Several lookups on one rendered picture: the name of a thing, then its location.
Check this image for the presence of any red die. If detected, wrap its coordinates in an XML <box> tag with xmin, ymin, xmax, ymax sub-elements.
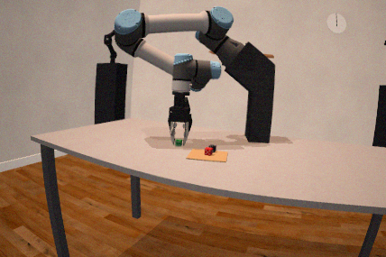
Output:
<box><xmin>205</xmin><ymin>147</ymin><xmax>213</xmax><ymax>156</ymax></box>

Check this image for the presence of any tan mat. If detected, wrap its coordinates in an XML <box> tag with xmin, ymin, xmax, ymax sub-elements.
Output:
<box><xmin>186</xmin><ymin>149</ymin><xmax>228</xmax><ymax>162</ymax></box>

